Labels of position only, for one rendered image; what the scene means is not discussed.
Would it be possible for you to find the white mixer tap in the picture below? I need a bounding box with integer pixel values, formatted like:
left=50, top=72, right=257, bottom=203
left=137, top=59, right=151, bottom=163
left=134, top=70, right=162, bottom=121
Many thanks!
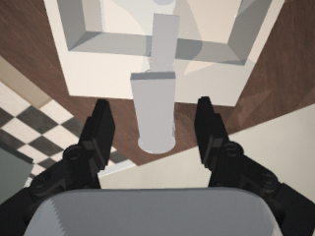
left=130, top=13, right=180, bottom=153

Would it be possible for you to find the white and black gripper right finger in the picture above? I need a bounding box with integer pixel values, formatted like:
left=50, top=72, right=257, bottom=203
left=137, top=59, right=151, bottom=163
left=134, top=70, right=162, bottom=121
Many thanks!
left=194, top=96, right=315, bottom=236

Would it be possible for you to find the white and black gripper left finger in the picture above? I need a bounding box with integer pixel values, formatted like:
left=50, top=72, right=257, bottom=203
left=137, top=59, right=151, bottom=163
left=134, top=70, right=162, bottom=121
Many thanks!
left=0, top=99, right=115, bottom=236

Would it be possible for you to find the white square sink basin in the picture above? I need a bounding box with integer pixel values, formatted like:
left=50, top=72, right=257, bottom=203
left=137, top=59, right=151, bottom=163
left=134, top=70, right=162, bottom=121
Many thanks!
left=44, top=0, right=284, bottom=106

